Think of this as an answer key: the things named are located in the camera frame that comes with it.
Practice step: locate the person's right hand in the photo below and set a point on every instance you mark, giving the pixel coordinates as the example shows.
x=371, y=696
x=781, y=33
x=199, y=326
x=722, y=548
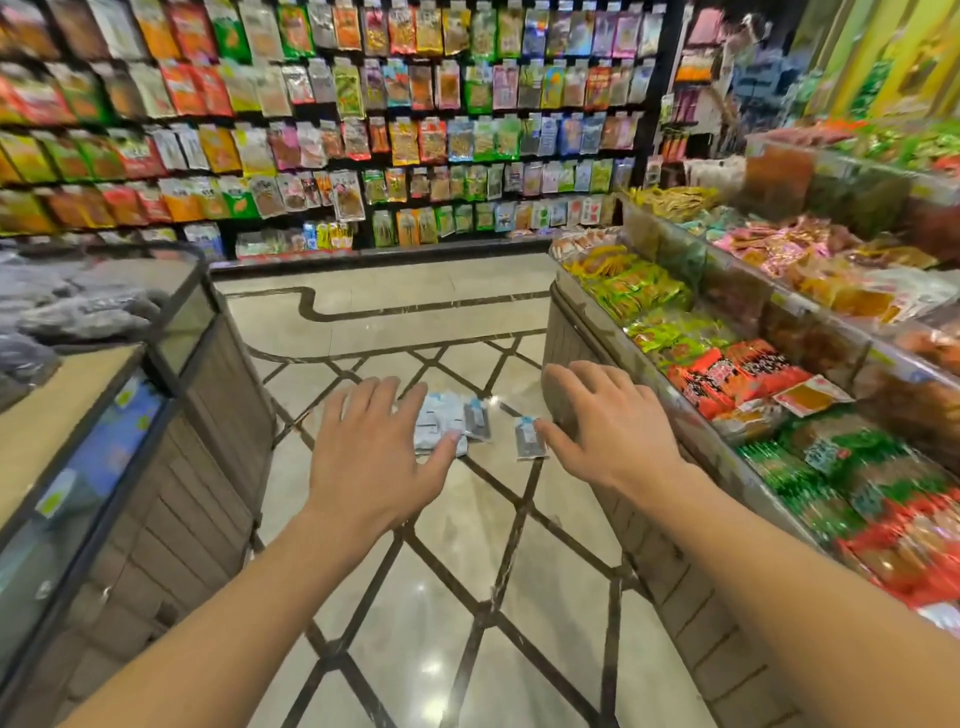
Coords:
x=622, y=442

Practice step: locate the scourer pack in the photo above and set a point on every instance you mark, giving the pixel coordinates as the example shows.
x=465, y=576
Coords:
x=529, y=439

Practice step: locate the person's left forearm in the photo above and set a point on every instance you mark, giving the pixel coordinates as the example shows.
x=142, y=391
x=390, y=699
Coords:
x=225, y=637

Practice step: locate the pile of dark green snack packets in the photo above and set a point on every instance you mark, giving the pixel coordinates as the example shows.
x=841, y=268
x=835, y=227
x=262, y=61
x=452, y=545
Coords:
x=810, y=480

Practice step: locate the black hanging snack rack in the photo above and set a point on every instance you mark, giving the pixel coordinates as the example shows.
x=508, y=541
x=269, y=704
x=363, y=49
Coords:
x=450, y=250

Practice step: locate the pile of orange-red snack packets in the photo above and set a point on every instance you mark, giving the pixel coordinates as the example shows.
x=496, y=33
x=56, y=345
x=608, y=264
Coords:
x=735, y=375

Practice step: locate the pile of bright red snack packets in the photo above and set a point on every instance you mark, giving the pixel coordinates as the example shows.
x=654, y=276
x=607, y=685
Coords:
x=907, y=555

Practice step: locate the pile of orange snack packets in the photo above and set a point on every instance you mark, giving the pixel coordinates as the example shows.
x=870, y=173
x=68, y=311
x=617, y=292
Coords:
x=585, y=244

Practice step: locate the person's right forearm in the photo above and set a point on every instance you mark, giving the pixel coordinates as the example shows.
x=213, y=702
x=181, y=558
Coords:
x=787, y=600

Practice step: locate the person's left hand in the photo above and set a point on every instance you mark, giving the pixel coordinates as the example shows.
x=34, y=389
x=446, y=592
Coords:
x=375, y=465

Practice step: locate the wooden glass-edged display counter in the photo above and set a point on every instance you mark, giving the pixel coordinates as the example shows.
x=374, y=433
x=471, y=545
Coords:
x=195, y=480

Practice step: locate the yellow striped pillar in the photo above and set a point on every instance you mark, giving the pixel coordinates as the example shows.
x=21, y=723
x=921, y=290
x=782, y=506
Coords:
x=885, y=52

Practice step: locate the wooden acrylic-bin snack stand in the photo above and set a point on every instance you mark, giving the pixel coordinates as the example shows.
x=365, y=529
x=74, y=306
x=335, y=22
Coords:
x=577, y=337

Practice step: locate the pile of yellow-green snack packets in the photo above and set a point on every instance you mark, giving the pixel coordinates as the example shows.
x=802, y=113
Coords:
x=630, y=285

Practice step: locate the pile of scourer packets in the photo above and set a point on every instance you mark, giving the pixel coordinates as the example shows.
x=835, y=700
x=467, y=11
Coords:
x=442, y=416

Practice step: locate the rows of hanging snack pouches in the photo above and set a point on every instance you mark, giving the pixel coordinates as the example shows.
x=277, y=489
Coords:
x=420, y=142

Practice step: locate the pile of dark seed bags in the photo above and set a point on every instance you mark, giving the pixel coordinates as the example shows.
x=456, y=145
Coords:
x=82, y=322

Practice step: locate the pile of yellow stick snacks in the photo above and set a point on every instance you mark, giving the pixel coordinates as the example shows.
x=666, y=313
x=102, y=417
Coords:
x=675, y=202

